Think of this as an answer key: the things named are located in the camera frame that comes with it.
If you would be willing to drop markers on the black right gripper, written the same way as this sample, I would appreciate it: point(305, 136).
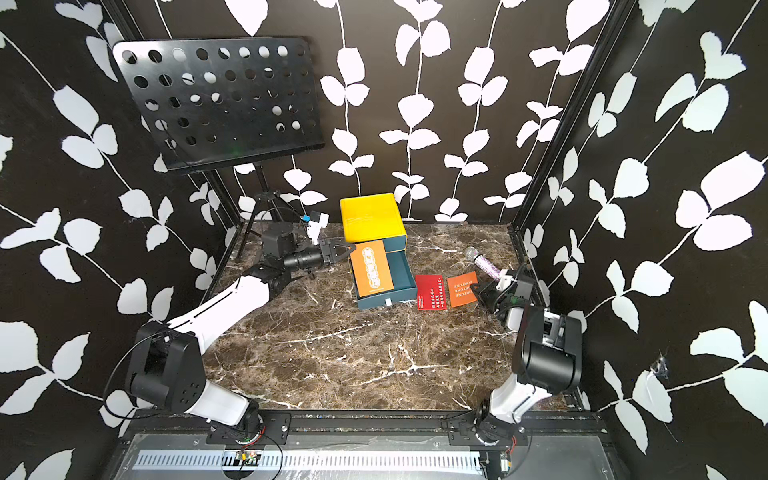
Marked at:
point(486, 292)

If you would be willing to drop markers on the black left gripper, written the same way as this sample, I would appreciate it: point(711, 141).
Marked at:
point(331, 260)

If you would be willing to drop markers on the orange postcard with white pattern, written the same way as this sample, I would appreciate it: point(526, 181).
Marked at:
point(371, 268)

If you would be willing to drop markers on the orange postcard with text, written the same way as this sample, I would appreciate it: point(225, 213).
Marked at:
point(460, 289)

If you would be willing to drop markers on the red postcard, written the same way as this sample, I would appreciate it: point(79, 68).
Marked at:
point(431, 294)

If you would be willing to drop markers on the yellow teal drawer cabinet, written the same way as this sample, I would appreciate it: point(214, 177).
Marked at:
point(372, 217)

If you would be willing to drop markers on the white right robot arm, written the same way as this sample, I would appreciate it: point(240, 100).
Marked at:
point(546, 359)

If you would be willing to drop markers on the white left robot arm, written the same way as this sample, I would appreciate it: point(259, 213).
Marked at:
point(166, 367)

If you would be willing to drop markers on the purple rhinestone microphone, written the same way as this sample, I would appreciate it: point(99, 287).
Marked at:
point(480, 261)

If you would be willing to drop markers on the black perforated music stand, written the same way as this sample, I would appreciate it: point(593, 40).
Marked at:
point(216, 103)

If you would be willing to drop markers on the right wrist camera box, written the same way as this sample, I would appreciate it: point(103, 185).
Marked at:
point(521, 277)

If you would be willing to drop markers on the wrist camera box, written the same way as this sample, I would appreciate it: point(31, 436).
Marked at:
point(278, 240)
point(521, 277)

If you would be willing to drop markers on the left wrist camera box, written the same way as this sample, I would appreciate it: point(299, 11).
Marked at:
point(278, 240)

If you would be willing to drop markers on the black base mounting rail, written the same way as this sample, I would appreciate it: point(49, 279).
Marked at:
point(461, 428)

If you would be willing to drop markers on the white slotted cable duct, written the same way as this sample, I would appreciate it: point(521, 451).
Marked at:
point(301, 460)

